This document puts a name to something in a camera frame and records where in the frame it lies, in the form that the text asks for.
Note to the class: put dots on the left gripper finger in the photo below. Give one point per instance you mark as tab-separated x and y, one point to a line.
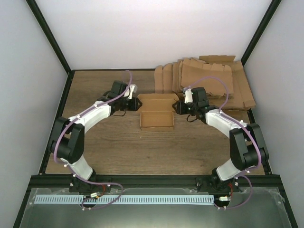
136	107
137	101

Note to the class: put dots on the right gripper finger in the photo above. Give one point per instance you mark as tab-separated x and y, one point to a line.
175	109
176	104

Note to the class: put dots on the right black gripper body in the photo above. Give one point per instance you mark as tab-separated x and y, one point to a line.
183	111

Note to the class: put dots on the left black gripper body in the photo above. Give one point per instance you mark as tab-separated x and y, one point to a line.
128	107

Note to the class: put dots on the brown cardboard box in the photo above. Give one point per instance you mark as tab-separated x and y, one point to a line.
156	113

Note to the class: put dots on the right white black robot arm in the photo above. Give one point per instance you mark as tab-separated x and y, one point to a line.
247	146

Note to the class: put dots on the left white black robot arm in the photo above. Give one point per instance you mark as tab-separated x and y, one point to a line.
67	139

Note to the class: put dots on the stack of flat cardboard blanks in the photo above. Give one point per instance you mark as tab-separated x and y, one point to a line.
222	77

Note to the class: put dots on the clear plastic sheet cover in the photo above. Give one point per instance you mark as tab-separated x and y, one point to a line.
250	208

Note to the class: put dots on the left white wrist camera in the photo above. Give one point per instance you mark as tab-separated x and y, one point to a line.
131	90

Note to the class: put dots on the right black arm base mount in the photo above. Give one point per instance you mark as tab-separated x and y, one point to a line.
210	183

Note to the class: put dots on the black frame post left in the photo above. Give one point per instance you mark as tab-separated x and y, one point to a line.
48	33

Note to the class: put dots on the black frame post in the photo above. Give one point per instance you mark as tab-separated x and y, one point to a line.
274	4
48	33

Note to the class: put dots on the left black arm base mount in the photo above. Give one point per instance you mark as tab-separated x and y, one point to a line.
79	186

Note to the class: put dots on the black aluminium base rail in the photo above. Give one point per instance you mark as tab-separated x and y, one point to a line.
143	181

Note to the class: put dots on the light blue slotted cable duct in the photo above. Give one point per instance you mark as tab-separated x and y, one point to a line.
127	199

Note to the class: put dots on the black frame post right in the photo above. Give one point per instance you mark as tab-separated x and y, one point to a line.
274	4

